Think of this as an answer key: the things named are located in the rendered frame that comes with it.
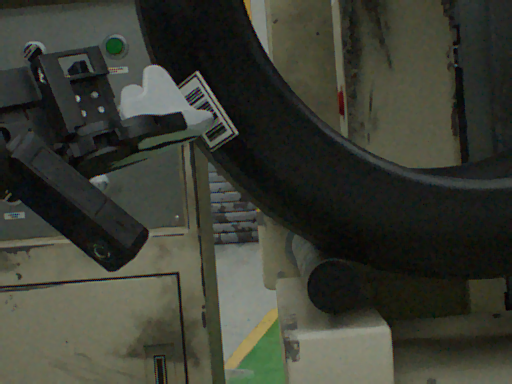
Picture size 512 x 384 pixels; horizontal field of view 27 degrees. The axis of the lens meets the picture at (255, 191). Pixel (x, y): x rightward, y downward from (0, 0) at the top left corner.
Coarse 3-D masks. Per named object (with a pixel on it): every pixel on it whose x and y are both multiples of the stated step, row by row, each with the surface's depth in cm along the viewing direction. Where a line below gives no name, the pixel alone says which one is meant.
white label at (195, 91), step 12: (180, 84) 87; (192, 84) 86; (204, 84) 85; (192, 96) 87; (204, 96) 86; (204, 108) 87; (216, 108) 86; (216, 120) 86; (228, 120) 86; (204, 132) 88; (216, 132) 87; (228, 132) 86; (216, 144) 88
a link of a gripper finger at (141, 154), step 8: (128, 88) 85; (136, 88) 86; (128, 96) 85; (192, 136) 85; (160, 144) 84; (168, 144) 84; (176, 144) 85; (136, 152) 82; (144, 152) 83; (152, 152) 84; (160, 152) 85; (120, 160) 82; (128, 160) 83; (136, 160) 84
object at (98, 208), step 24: (24, 144) 74; (24, 168) 73; (48, 168) 74; (72, 168) 75; (24, 192) 75; (48, 192) 74; (72, 192) 74; (96, 192) 75; (48, 216) 76; (72, 216) 75; (96, 216) 74; (120, 216) 75; (72, 240) 77; (96, 240) 75; (120, 240) 75; (144, 240) 76; (120, 264) 77
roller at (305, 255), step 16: (304, 240) 109; (304, 256) 99; (320, 256) 92; (336, 256) 91; (304, 272) 93; (320, 272) 87; (336, 272) 87; (352, 272) 88; (320, 288) 88; (336, 288) 87; (352, 288) 87; (320, 304) 88; (336, 304) 88; (352, 304) 88
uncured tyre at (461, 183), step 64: (192, 0) 85; (192, 64) 86; (256, 64) 84; (256, 128) 85; (320, 128) 85; (256, 192) 89; (320, 192) 86; (384, 192) 85; (448, 192) 85; (384, 256) 89; (448, 256) 88
